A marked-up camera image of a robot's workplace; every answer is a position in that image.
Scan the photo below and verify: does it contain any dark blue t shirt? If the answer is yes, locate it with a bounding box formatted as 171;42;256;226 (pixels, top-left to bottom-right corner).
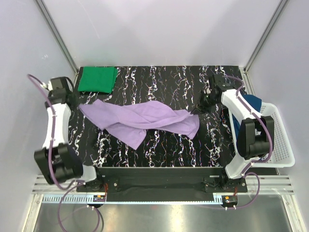
233;93;262;158

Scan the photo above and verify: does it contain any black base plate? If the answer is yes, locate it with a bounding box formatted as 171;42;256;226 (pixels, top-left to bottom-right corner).
77;167;247;203

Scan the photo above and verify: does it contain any folded green t shirt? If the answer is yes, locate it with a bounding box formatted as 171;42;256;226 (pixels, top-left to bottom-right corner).
78;67;118;94

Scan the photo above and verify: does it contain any white plastic basket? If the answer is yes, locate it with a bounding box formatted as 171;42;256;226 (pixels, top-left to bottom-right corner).
228;101;296;169

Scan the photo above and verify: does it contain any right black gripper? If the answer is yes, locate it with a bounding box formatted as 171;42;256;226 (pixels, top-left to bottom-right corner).
191;90;219;116

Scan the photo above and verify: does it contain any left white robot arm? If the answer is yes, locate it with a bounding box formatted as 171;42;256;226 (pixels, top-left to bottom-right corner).
28;74;104;191

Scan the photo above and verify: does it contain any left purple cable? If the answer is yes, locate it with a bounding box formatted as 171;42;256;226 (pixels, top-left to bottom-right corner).
27;73;105;232

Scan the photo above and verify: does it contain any purple cable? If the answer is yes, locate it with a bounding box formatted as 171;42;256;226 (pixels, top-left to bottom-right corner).
27;73;105;232
223;74;273;210

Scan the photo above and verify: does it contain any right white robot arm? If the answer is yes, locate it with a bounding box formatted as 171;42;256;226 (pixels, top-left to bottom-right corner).
191;74;274;192

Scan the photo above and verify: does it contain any aluminium rail frame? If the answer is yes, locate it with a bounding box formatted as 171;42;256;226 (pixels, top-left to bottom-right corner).
22;167;309;232

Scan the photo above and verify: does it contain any purple t shirt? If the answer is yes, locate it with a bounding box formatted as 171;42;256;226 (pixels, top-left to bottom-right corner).
79;100;199;150

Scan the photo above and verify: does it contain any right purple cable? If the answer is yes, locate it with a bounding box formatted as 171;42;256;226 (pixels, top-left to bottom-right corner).
223;74;273;210

